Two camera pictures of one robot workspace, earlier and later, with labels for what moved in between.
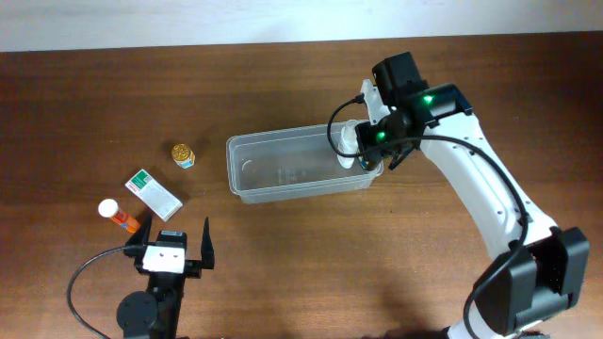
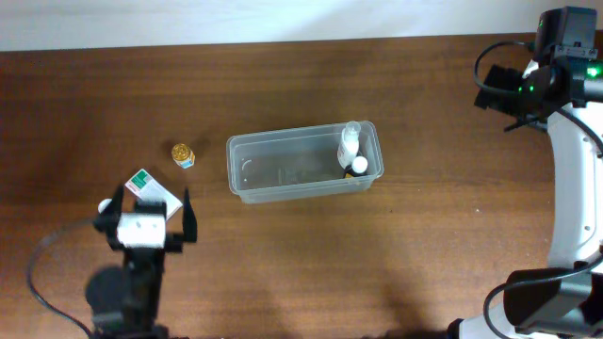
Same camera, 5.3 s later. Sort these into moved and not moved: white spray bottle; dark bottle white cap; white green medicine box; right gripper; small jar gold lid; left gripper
Moved: left gripper; dark bottle white cap; right gripper
Not moved: white spray bottle; small jar gold lid; white green medicine box
